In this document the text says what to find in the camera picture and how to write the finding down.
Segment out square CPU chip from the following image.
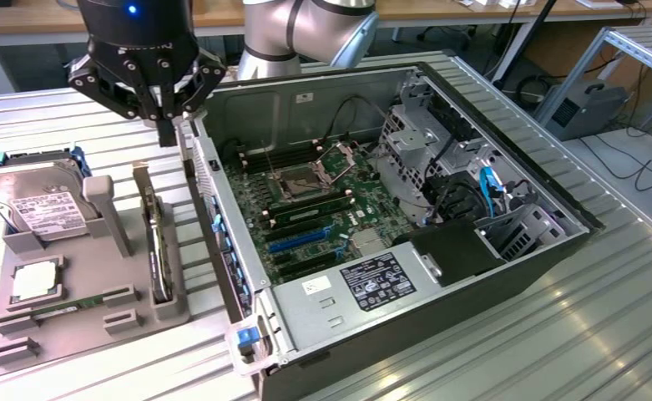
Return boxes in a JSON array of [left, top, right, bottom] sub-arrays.
[[10, 261, 64, 301]]

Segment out green motherboard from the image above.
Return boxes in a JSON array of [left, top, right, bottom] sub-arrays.
[[225, 140, 418, 289]]

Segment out CPU socket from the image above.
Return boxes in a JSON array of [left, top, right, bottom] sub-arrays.
[[268, 164, 328, 202]]

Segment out RAM slot white clips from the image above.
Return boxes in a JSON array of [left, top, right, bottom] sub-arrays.
[[238, 140, 318, 155], [260, 192, 349, 216], [241, 150, 322, 167]]

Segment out blue data wire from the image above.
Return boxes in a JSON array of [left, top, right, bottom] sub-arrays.
[[477, 164, 509, 219]]

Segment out black office chair base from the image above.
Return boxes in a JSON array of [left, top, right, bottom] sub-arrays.
[[413, 23, 478, 43]]

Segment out blue expansion slot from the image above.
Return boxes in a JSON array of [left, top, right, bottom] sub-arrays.
[[266, 232, 336, 254]]

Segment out coiled black cable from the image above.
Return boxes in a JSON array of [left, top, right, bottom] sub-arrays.
[[513, 73, 550, 106]]

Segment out silver hard disk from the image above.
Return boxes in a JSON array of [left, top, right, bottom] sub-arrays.
[[0, 160, 90, 243]]

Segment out graphics card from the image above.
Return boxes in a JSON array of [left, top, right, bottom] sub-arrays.
[[130, 161, 177, 305]]

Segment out black plastic shroud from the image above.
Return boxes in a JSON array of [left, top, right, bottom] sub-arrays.
[[390, 219, 509, 288]]

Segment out black power wire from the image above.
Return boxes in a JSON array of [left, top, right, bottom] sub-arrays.
[[420, 169, 482, 222]]

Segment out grey computer tower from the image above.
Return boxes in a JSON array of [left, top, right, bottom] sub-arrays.
[[534, 81, 634, 142]]

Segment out perforated metal disk bay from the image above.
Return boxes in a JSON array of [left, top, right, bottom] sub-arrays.
[[472, 202, 589, 263]]

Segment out blue case latch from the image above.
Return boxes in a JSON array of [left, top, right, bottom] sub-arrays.
[[234, 328, 258, 351]]

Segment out silver metal drive cage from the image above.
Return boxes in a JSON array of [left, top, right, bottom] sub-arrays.
[[374, 69, 505, 226]]

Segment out RAM slot black clips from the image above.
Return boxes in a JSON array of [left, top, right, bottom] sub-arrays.
[[241, 145, 321, 161], [244, 155, 325, 174], [264, 196, 353, 221], [256, 188, 346, 211]]

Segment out grey parts rack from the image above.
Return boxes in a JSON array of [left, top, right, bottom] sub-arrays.
[[0, 174, 193, 379]]

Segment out black pole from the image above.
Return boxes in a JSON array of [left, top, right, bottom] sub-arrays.
[[490, 0, 558, 87]]

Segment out open black PC case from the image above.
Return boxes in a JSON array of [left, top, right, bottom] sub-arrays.
[[174, 60, 606, 401]]

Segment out silver power supply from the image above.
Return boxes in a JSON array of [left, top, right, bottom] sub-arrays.
[[268, 244, 446, 353]]

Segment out wooden desk white frame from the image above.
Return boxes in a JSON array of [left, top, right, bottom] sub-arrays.
[[0, 0, 246, 95], [374, 0, 652, 83]]

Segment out aluminium frame table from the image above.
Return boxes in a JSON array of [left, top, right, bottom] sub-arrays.
[[545, 23, 652, 130]]

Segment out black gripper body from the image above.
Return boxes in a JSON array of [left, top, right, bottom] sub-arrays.
[[76, 0, 200, 99]]

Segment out silver chipset heatsink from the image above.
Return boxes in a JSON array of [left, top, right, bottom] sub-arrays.
[[349, 231, 386, 256]]

